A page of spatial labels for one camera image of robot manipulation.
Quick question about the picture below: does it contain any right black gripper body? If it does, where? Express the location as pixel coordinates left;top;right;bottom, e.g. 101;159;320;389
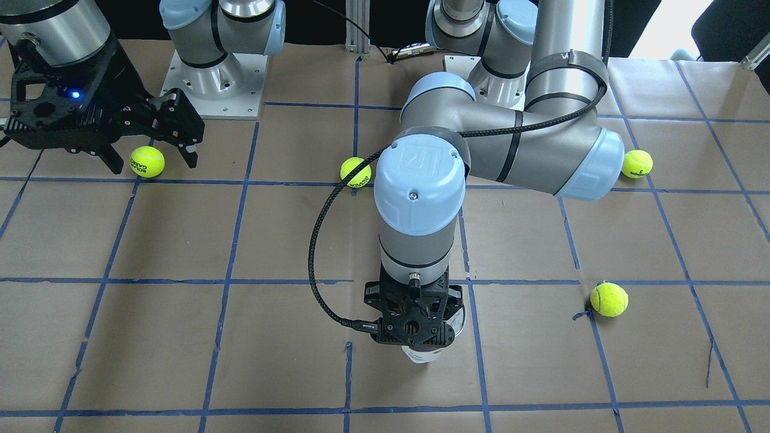
90;33;159;142

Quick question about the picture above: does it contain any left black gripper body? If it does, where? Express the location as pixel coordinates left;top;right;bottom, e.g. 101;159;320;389
364;274;467;337

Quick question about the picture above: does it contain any tennis ball can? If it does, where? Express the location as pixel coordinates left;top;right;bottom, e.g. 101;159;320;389
401;307;466;364

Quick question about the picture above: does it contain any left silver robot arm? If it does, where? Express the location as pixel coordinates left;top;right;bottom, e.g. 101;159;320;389
354;1;624;348

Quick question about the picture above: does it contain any tennis ball front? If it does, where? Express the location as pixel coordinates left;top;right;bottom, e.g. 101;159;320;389
129;146;165;179

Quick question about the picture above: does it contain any tennis ball centre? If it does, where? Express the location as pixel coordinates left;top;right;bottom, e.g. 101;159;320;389
340;157;372;189

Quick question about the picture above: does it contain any tennis ball near tape scrap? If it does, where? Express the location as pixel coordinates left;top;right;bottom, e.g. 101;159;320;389
590;281;628;317

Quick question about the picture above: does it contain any tennis ball near base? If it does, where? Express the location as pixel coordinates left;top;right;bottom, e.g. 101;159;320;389
621;150;654;179

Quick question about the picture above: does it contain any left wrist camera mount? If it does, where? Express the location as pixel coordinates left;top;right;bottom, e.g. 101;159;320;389
370;274;457;348

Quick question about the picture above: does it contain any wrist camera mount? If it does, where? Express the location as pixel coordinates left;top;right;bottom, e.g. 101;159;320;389
4;39;114;155
370;274;457;348

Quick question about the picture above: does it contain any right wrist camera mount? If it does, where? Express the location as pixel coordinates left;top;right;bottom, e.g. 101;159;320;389
4;39;114;155

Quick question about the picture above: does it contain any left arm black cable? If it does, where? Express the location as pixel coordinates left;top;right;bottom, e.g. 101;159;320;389
308;0;614;333

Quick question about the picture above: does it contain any aluminium frame post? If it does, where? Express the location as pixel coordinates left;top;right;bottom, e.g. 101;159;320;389
345;0;371;57

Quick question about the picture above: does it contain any black cable on table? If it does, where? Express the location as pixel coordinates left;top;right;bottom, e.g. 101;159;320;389
307;0;431;64

